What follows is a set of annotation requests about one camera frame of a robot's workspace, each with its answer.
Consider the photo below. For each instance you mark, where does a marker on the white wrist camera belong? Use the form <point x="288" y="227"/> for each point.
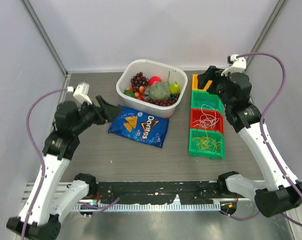
<point x="236" y="64"/>
<point x="80" y="93"/>

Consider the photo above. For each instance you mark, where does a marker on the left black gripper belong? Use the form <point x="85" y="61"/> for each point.
<point x="108" y="111"/>

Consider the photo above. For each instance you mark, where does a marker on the upper green plastic bin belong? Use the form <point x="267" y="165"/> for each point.
<point x="204" y="100"/>

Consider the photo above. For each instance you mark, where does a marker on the blue Doritos chip bag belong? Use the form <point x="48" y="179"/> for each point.
<point x="140" y="127"/>

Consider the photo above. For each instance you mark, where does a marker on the red yellow cherries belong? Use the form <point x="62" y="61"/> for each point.
<point x="137" y="93"/>

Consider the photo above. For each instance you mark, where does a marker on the green plastic bin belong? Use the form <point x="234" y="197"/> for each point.
<point x="207" y="144"/>
<point x="204" y="100"/>

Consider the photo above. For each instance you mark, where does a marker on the lower green plastic bin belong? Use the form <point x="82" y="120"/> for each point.
<point x="207" y="144"/>

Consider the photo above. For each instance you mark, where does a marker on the green lime fruit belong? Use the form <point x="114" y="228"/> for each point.
<point x="129" y="93"/>

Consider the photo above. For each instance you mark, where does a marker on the red apple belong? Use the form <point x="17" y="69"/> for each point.
<point x="154" y="80"/>

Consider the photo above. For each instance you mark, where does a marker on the white slotted cable duct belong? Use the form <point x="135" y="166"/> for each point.
<point x="175" y="206"/>

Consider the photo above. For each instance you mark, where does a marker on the lower dark grape bunch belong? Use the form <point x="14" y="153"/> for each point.
<point x="172" y="100"/>

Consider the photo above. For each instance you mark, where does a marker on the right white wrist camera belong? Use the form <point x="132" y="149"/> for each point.
<point x="236" y="64"/>

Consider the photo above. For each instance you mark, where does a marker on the green pear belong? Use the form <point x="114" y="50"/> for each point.
<point x="174" y="88"/>

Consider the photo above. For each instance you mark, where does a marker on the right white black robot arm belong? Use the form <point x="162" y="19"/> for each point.
<point x="281" y="190"/>

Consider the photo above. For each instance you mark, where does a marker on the green netted melon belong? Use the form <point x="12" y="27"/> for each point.
<point x="159" y="91"/>

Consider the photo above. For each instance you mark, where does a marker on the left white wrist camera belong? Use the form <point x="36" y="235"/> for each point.
<point x="80" y="93"/>

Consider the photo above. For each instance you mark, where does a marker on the white plastic fruit tub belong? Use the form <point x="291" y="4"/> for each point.
<point x="149" y="69"/>

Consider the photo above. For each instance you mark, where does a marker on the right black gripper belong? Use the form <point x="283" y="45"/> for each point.
<point x="203" y="78"/>

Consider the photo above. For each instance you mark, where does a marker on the dark red grape bunch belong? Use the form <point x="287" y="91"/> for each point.
<point x="139" y="80"/>

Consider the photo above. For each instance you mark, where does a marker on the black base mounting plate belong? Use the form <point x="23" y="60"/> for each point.
<point x="143" y="193"/>

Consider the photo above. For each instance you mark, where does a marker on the red plastic bin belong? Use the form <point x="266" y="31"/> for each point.
<point x="204" y="119"/>

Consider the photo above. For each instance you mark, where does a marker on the orange plastic bin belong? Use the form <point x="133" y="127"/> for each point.
<point x="195" y="84"/>

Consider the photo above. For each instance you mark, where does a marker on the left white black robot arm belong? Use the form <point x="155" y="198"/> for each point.
<point x="42" y="216"/>

